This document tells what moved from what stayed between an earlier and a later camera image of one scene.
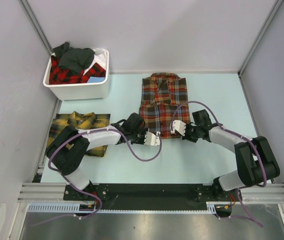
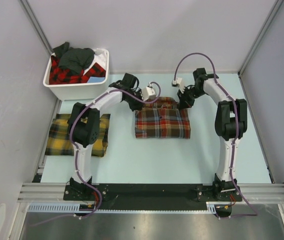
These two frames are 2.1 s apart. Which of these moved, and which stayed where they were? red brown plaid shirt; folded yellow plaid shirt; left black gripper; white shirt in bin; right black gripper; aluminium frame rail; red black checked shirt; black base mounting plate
Moved: red brown plaid shirt; left black gripper; right black gripper
Stayed: folded yellow plaid shirt; aluminium frame rail; red black checked shirt; white shirt in bin; black base mounting plate
